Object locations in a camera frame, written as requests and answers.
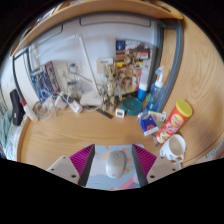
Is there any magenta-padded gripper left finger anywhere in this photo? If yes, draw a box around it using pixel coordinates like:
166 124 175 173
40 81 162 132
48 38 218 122
46 143 96 188

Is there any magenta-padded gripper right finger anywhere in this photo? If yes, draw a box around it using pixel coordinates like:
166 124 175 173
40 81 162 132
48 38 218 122
131 143 179 188

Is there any grey and white computer mouse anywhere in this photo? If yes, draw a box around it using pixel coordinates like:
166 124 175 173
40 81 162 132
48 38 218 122
105 150 126 179

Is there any grey-blue printed mouse pad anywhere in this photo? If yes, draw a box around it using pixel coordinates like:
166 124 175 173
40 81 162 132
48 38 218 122
85 143 146 192

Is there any white mug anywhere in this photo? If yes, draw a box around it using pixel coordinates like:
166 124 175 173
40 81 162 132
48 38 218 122
159 133 187 163

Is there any blue snack packet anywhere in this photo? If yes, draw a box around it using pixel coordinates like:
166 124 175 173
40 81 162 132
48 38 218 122
138 111 160 137

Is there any red yellow-lidded chip can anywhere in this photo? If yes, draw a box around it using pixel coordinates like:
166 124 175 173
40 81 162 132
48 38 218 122
155 99 194 145

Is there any white power strip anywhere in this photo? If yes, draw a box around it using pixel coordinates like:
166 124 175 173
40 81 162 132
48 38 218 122
59 93 83 114

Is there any small white clock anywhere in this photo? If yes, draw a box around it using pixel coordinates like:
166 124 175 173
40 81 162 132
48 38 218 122
114 108 126 119

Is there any teal round tin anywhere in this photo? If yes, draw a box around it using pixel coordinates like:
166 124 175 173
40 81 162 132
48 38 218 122
120 96 144 117

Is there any white desk lamp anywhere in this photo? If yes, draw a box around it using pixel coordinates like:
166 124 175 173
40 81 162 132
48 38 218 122
34 33 104 108

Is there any white red-pump lotion bottle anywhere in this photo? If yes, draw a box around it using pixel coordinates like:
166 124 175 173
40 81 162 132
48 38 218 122
19 97 39 123

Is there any blue spray bottle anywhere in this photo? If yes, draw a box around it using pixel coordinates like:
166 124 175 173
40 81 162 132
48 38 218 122
145 65 166 113

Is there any plaid bedding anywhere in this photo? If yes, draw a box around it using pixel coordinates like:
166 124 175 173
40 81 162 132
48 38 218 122
0 109 23 161

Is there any white blue-capped bottle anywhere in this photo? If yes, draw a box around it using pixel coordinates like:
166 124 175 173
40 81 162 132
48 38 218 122
137 66 151 102

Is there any black bag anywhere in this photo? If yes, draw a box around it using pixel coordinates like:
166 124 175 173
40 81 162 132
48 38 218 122
9 88 26 127

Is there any tan wooden figurine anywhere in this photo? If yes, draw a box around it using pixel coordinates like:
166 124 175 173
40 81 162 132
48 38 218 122
101 63 123 113

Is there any robot model kit box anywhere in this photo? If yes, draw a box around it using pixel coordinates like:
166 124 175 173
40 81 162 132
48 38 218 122
29 60 61 103

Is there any colourful printed box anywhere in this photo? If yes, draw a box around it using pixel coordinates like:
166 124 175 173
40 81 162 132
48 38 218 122
114 39 151 98

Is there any wooden wall shelf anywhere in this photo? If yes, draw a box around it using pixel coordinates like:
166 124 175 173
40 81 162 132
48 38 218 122
9 0 184 58

